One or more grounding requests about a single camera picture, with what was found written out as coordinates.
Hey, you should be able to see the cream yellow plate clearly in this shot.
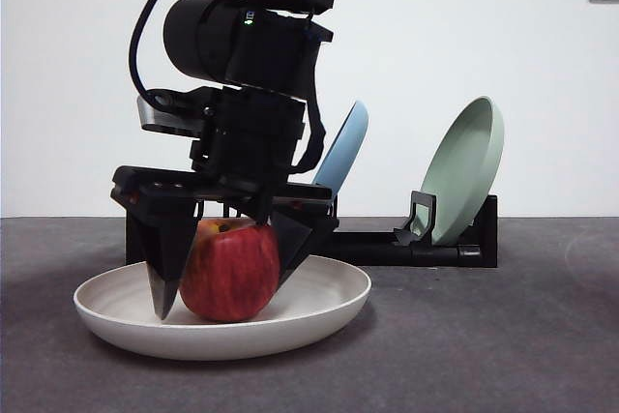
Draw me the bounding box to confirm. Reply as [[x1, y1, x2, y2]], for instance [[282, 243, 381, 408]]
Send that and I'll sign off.
[[73, 253, 372, 362]]

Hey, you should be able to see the red yellow apple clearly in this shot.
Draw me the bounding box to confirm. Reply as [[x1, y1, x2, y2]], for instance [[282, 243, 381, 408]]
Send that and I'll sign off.
[[179, 218, 281, 323]]

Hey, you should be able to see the blue plate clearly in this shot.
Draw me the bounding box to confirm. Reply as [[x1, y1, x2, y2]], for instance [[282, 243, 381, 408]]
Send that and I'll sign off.
[[309, 100, 371, 191]]

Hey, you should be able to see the black plate rack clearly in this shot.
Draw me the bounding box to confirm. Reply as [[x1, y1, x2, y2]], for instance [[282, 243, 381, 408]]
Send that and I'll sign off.
[[124, 192, 499, 269]]

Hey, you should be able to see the pale grey camera box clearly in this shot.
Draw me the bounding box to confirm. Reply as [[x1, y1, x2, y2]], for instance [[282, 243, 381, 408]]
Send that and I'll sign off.
[[136, 88, 217, 136]]

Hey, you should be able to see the green plate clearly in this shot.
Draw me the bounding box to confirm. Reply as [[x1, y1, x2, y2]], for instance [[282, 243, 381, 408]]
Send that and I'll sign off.
[[418, 96, 507, 247]]

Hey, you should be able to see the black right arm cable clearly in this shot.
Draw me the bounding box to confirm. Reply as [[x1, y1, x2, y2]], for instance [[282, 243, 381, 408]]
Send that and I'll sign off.
[[292, 11, 329, 176], [128, 0, 204, 105]]

